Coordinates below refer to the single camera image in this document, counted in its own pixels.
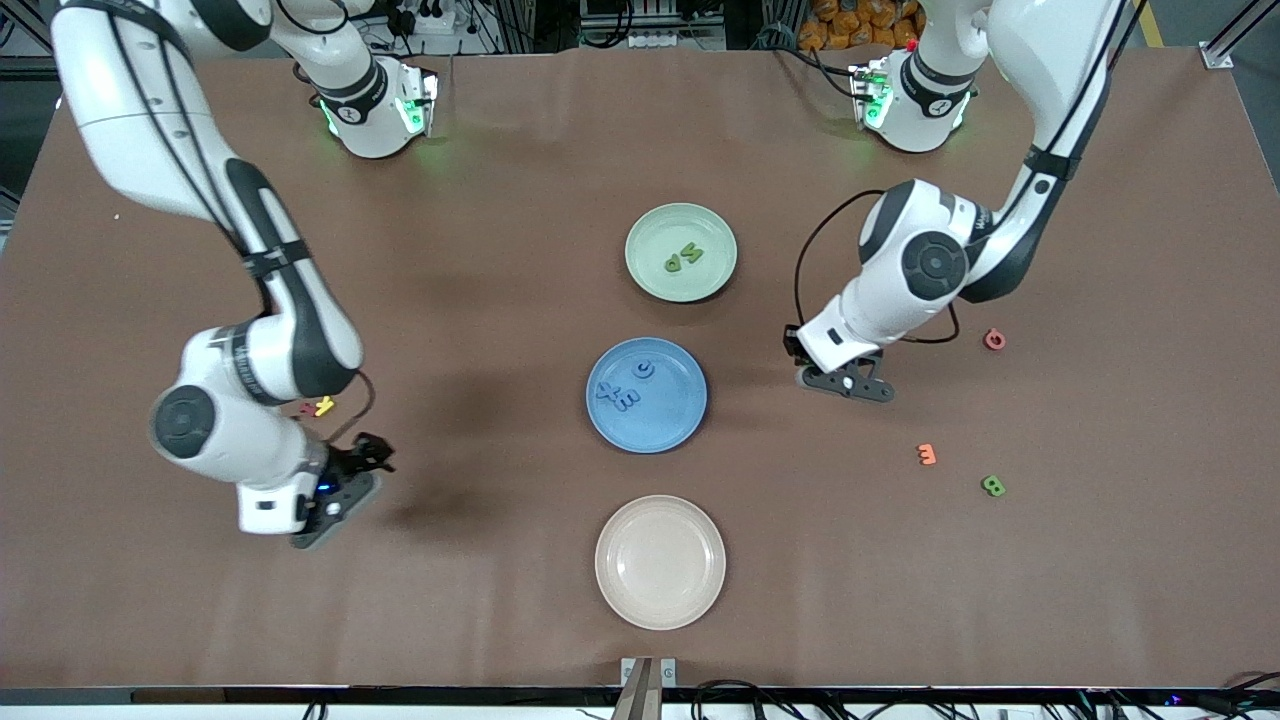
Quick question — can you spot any blue plate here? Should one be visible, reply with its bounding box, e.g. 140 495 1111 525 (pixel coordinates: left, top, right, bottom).
586 337 709 455

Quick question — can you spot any light green plate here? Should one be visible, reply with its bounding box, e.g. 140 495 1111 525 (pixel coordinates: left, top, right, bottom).
625 203 739 303

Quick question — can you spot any brown table cover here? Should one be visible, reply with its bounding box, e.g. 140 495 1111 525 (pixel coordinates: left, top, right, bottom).
0 45 1280 691

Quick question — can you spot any pale pink plate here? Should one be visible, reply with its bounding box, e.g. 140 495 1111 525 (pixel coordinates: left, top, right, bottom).
595 495 728 631

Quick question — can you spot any orange objects pile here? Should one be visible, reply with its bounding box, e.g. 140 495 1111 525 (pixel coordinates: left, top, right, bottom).
797 0 926 53

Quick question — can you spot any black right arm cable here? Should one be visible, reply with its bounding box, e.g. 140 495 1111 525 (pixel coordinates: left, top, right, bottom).
343 370 376 443

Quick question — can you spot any long black left arm cable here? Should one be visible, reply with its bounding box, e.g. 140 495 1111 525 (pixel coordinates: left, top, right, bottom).
794 190 888 328

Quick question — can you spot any short black left arm cable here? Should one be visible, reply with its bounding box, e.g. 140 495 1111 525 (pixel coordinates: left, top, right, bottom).
883 303 961 346

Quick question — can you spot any black table edge rail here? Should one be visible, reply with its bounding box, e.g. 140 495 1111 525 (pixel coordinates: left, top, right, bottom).
0 685 1280 707

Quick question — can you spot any grey metal bracket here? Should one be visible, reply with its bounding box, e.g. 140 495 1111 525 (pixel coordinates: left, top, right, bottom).
612 655 679 720

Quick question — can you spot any aluminium frame profile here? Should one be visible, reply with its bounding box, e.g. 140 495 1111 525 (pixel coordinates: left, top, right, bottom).
1200 0 1280 71
0 0 59 83

